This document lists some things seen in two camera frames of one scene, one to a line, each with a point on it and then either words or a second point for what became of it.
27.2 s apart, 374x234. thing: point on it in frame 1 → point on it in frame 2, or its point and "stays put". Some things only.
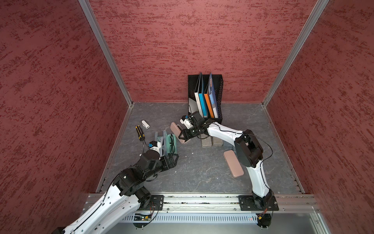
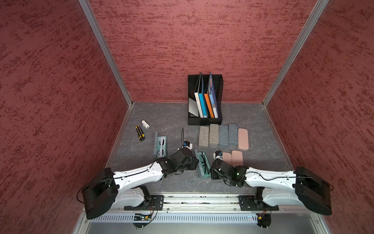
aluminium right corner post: x=304 y=34 stays put
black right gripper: x=187 y=134 → x=213 y=174
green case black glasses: x=171 y=144 → x=203 y=164
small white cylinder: x=145 y=124 stays put
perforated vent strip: x=207 y=217 stays put
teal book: x=201 y=97 stays put
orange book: x=207 y=95 stays put
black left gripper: x=166 y=165 → x=193 y=165
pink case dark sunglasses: x=177 y=129 → x=227 y=157
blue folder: x=213 y=97 stays put
